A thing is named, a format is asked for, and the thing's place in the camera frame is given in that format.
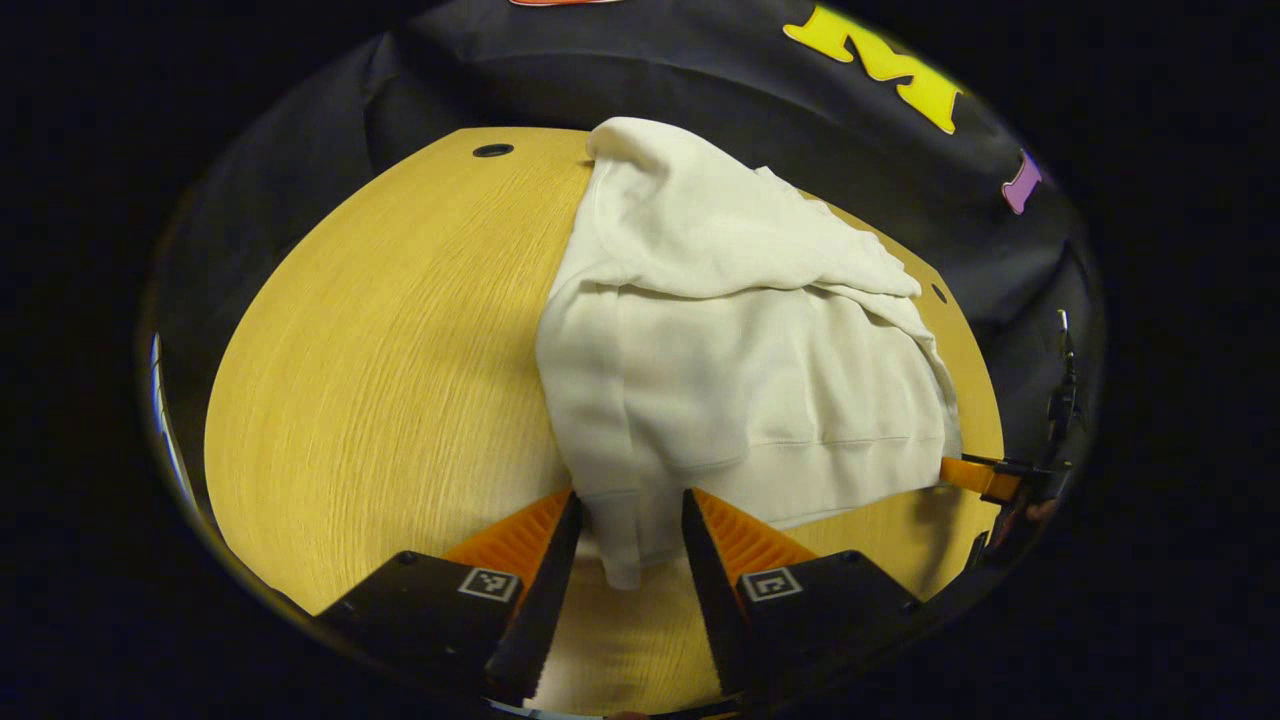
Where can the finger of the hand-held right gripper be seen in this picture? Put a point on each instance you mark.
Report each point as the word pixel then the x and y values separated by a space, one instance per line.
pixel 975 477

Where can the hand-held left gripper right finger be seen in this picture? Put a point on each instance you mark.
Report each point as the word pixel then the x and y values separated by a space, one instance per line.
pixel 715 600

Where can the cream white sweatshirt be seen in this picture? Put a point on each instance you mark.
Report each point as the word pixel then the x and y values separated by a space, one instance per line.
pixel 740 370

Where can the black backdrop cloth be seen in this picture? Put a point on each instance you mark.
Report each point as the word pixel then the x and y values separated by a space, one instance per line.
pixel 700 80

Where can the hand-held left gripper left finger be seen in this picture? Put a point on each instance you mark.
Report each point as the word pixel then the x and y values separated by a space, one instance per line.
pixel 535 610

